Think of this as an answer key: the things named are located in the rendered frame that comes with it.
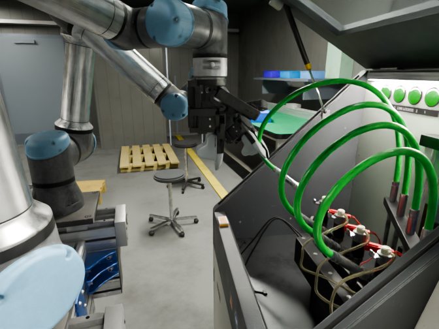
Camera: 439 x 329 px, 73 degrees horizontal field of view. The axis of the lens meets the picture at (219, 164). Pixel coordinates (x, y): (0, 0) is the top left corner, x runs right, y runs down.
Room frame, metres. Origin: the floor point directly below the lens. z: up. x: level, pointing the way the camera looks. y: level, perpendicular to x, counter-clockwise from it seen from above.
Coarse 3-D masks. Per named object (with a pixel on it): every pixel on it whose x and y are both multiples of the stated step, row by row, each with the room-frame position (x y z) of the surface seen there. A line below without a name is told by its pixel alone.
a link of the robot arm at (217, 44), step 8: (200, 0) 0.65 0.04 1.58; (208, 0) 0.64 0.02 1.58; (216, 0) 0.66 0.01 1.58; (208, 8) 0.64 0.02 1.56; (216, 8) 0.65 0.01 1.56; (224, 8) 0.66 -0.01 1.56; (216, 16) 0.65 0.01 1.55; (224, 16) 0.66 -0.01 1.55; (216, 24) 0.63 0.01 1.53; (224, 24) 0.66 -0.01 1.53; (216, 32) 0.64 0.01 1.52; (224, 32) 0.66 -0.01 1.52; (216, 40) 0.65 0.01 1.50; (224, 40) 0.66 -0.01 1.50; (200, 48) 0.65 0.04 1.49; (208, 48) 0.64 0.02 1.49; (216, 48) 0.65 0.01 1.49; (224, 48) 0.66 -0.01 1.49; (200, 56) 0.65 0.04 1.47; (208, 56) 0.64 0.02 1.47; (216, 56) 0.65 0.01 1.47; (224, 56) 0.66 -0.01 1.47
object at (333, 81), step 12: (312, 84) 0.80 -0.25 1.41; (324, 84) 0.80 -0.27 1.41; (360, 84) 0.77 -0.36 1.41; (288, 96) 0.82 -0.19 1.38; (384, 96) 0.76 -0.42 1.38; (276, 108) 0.83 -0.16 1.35; (264, 120) 0.83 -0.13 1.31; (396, 132) 0.75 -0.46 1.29; (396, 144) 0.75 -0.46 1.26; (396, 156) 0.75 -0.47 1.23; (396, 168) 0.75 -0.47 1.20; (396, 180) 0.74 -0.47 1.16
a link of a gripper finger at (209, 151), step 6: (210, 138) 0.66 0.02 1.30; (216, 138) 0.66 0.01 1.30; (210, 144) 0.66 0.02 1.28; (216, 144) 0.66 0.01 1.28; (198, 150) 0.66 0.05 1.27; (204, 150) 0.66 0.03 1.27; (210, 150) 0.66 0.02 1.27; (216, 150) 0.66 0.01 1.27; (204, 156) 0.66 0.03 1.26; (210, 156) 0.66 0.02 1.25; (216, 156) 0.66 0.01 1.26; (222, 156) 0.66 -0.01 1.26; (216, 162) 0.66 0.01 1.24; (216, 168) 0.67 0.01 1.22
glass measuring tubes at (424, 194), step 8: (424, 136) 0.74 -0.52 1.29; (432, 136) 0.72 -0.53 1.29; (424, 144) 0.73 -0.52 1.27; (432, 144) 0.71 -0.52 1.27; (424, 152) 0.74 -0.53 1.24; (432, 152) 0.72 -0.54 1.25; (432, 160) 0.73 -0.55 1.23; (424, 176) 0.72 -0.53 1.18; (424, 184) 0.72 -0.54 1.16; (424, 192) 0.73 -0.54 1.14; (424, 200) 0.73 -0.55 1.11; (424, 208) 0.70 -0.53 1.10; (424, 216) 0.69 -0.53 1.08; (424, 224) 0.69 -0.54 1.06; (416, 232) 0.73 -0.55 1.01; (400, 248) 0.74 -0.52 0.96
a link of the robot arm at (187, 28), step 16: (160, 0) 0.55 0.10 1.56; (176, 0) 0.57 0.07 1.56; (144, 16) 0.59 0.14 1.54; (160, 16) 0.55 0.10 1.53; (176, 16) 0.54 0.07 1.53; (192, 16) 0.57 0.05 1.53; (208, 16) 0.62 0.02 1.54; (144, 32) 0.60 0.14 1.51; (160, 32) 0.55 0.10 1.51; (176, 32) 0.54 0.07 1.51; (192, 32) 0.57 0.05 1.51; (208, 32) 0.61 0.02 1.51
